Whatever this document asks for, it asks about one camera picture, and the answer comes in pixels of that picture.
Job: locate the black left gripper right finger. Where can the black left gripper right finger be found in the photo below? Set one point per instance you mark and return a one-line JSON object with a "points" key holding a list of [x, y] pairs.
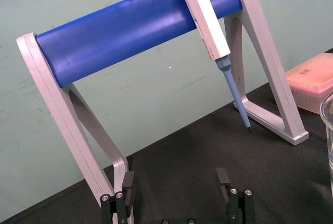
{"points": [[238, 204]]}

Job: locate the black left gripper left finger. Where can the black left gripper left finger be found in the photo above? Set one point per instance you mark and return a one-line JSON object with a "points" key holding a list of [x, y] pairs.
{"points": [[121, 203]]}

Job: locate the black table cloth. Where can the black table cloth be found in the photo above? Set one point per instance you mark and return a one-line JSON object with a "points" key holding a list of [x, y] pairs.
{"points": [[197, 172]]}

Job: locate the clear glass beaker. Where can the clear glass beaker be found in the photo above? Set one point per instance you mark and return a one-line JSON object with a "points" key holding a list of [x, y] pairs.
{"points": [[328, 135]]}

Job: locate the pink pipette tip box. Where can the pink pipette tip box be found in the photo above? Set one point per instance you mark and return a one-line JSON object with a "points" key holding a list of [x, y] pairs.
{"points": [[310, 83]]}

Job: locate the grey stand with blue bar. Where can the grey stand with blue bar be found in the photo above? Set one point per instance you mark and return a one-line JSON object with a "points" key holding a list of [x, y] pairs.
{"points": [[125, 34]]}

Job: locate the white pipette with blue tip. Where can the white pipette with blue tip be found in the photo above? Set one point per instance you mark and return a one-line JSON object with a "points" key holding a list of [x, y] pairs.
{"points": [[208, 24]]}

